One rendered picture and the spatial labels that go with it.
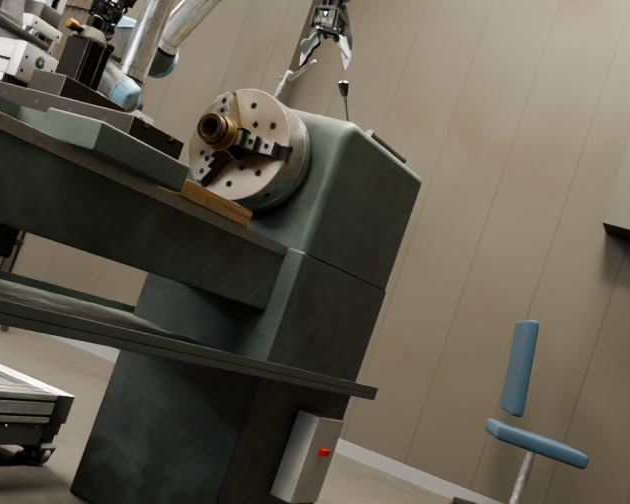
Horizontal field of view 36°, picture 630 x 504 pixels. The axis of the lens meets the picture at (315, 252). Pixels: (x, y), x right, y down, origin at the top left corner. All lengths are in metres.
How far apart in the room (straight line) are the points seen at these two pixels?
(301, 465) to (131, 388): 0.54
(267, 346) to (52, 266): 4.38
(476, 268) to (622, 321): 0.86
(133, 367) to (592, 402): 3.24
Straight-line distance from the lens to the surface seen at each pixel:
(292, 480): 2.84
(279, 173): 2.53
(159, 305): 2.81
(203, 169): 2.60
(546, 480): 5.54
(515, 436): 4.79
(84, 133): 1.89
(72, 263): 6.78
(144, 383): 2.80
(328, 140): 2.66
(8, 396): 2.87
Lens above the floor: 0.71
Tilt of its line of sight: 4 degrees up
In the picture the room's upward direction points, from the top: 19 degrees clockwise
